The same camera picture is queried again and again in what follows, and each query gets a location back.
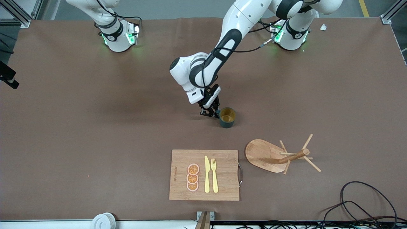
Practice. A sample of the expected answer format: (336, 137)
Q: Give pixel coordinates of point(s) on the orange slice toy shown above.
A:
(192, 187)
(192, 179)
(193, 169)

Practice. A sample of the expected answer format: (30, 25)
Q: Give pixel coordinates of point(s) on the yellow plastic knife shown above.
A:
(207, 178)

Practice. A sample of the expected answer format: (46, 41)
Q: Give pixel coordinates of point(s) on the yellow plastic fork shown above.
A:
(215, 181)

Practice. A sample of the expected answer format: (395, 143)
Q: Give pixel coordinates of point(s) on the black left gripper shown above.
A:
(213, 106)

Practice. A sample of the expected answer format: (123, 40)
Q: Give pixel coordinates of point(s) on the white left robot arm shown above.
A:
(241, 19)

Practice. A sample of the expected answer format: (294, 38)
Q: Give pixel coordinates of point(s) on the aluminium frame post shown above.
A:
(392, 11)
(19, 14)

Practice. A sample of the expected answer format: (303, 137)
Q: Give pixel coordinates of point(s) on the dark green cup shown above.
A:
(227, 122)

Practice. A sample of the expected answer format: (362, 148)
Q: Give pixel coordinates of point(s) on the wooden cup rack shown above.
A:
(264, 156)

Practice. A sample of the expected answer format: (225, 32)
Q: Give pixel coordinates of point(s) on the white paper scrap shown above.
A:
(323, 27)

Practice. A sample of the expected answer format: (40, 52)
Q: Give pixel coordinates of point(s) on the metal table bracket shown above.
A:
(205, 219)

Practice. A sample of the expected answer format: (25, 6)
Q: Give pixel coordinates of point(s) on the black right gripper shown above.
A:
(6, 72)

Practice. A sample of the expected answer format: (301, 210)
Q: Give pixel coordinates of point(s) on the brown table cover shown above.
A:
(127, 127)

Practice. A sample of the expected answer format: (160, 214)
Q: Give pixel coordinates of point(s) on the wooden cutting board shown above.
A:
(225, 178)

